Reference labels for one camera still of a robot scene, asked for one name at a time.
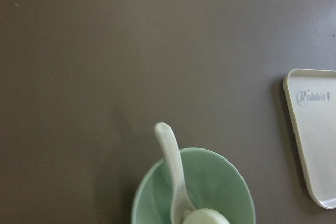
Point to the white ceramic spoon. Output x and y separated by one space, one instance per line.
181 204

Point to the mint green bowl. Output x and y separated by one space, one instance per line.
211 182

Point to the cream rabbit print tray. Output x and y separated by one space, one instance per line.
310 96

